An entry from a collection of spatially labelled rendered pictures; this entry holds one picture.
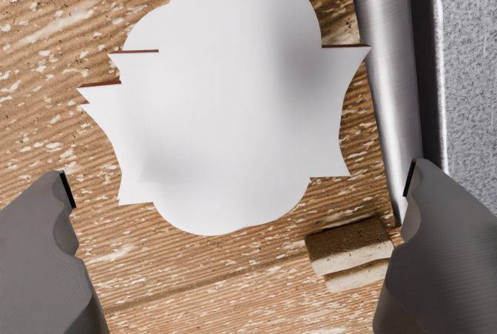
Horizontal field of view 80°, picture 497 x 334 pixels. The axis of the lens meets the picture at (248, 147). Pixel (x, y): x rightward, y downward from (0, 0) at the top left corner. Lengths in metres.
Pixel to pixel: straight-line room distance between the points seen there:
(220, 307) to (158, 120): 0.20
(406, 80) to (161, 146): 0.16
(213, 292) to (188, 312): 0.04
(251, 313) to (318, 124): 0.21
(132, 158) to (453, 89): 0.21
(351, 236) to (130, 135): 0.16
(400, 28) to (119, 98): 0.17
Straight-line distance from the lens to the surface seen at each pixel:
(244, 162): 0.17
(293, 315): 0.32
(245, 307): 0.31
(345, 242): 0.23
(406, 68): 0.22
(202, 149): 0.16
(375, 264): 0.25
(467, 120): 0.26
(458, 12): 0.23
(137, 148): 0.18
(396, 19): 0.21
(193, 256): 0.26
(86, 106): 0.19
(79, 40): 0.19
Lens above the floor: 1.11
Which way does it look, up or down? 62 degrees down
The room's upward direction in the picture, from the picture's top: 176 degrees clockwise
